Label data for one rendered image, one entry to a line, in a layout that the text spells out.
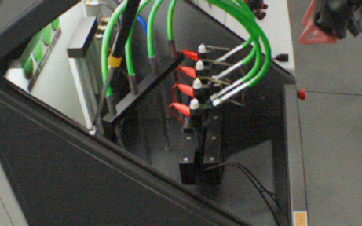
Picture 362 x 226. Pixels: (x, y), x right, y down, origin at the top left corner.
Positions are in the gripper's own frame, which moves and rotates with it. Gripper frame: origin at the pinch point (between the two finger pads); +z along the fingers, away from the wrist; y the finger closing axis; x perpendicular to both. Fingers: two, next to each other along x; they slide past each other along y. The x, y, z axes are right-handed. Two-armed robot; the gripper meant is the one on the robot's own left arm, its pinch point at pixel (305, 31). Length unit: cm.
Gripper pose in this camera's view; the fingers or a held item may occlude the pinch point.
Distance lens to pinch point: 113.2
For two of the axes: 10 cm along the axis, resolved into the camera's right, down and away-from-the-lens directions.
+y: -2.6, 8.0, -5.5
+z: -5.2, 3.6, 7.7
